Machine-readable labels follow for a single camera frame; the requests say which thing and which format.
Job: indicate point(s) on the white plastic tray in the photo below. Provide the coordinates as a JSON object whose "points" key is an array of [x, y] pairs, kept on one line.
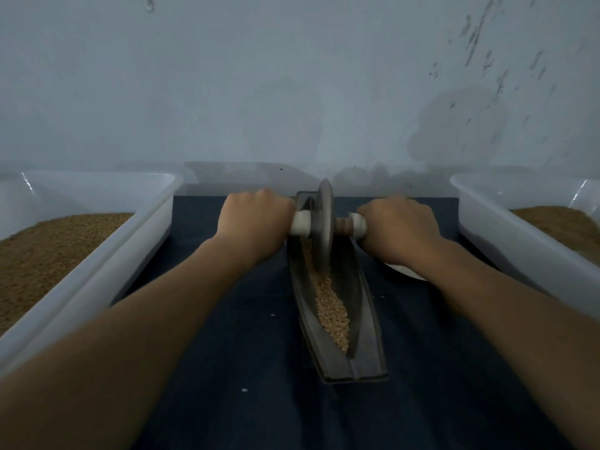
{"points": [[516, 246], [98, 262]]}

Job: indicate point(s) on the dark blue tablecloth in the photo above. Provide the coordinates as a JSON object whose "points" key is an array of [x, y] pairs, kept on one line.
{"points": [[244, 389]]}

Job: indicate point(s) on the person's right hand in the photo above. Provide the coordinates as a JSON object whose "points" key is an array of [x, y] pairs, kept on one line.
{"points": [[398, 229]]}

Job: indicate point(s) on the person's left hand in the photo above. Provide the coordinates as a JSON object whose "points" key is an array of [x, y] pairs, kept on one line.
{"points": [[253, 225]]}

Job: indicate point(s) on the small ground grain portion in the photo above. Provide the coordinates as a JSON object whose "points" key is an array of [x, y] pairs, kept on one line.
{"points": [[330, 304]]}

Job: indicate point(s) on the person's right forearm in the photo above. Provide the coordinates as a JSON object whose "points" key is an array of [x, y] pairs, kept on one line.
{"points": [[520, 347]]}

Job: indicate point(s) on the boat-shaped metal grinding trough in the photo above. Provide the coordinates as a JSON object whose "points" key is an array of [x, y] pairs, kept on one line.
{"points": [[366, 351]]}

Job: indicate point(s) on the white round plate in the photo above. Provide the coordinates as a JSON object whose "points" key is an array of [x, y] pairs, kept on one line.
{"points": [[405, 272]]}

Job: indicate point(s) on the person's left forearm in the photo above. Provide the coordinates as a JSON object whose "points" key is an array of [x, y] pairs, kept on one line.
{"points": [[103, 356]]}

